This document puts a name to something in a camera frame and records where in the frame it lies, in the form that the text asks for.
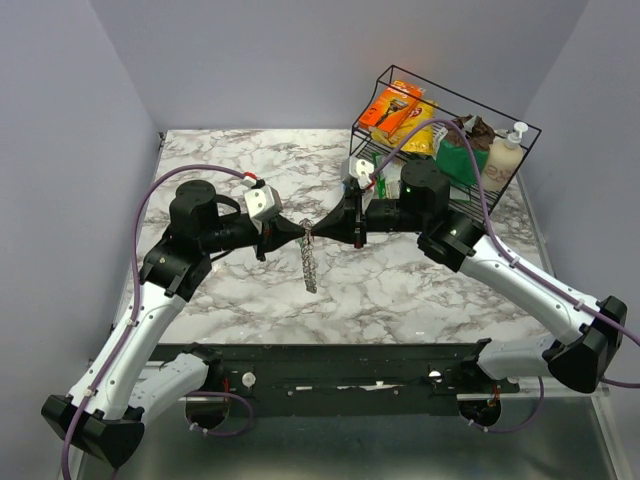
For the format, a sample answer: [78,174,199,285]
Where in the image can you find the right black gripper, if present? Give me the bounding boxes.
[310,187,426,250]

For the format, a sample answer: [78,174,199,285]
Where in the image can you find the silver keyring chain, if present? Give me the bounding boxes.
[296,217,319,295]

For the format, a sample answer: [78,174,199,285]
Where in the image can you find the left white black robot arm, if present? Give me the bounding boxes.
[41,180,305,469]

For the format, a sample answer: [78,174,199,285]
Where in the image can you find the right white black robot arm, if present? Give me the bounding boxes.
[312,159,627,393]

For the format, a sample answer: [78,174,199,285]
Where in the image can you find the green white snack packet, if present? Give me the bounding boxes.
[374,158,405,200]

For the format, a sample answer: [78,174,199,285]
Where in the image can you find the orange razor box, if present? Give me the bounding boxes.
[358,80,424,140]

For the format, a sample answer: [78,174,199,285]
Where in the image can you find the green brown paper bag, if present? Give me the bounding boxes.
[435,115,495,187]

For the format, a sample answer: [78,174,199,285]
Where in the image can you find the yellow chips bag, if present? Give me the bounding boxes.
[371,101,435,155]

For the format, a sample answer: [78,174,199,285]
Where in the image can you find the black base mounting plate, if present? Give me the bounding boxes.
[151,341,519,417]

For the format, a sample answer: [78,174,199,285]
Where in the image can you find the cream pump lotion bottle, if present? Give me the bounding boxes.
[480,121,529,192]

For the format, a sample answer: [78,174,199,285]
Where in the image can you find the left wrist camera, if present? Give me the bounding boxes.
[244,185,283,222]

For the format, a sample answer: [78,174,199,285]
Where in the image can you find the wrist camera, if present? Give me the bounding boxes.
[341,156,375,190]
[244,185,283,222]

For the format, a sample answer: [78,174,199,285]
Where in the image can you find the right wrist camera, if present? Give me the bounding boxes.
[341,156,375,190]

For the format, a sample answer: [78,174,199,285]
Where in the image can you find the black wire shelf rack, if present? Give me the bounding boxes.
[350,65,541,220]

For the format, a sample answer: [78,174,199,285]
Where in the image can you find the aluminium extrusion rail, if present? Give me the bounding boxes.
[139,362,611,402]

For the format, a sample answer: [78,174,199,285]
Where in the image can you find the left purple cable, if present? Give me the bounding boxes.
[59,164,256,480]

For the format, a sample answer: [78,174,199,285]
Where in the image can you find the purple cable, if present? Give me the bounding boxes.
[59,164,256,480]
[369,118,640,434]

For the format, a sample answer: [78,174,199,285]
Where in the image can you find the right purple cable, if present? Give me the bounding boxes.
[369,118,640,434]

